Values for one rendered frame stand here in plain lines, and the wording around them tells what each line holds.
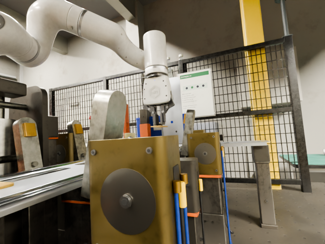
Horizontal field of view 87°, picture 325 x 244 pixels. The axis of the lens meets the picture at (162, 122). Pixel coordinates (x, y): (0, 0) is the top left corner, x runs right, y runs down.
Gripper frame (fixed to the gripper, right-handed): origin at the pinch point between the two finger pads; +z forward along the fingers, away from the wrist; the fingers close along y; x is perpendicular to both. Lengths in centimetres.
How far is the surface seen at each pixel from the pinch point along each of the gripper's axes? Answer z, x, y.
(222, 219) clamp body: 28.8, -8.5, 19.5
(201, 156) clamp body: 12.3, -8.8, 15.4
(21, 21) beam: -271, 184, -392
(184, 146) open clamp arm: 9.6, -7.7, 10.4
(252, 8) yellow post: -68, 58, 44
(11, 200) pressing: 10.7, -47.8, 4.0
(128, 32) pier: -219, 254, -157
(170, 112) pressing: -5.5, 26.3, -3.7
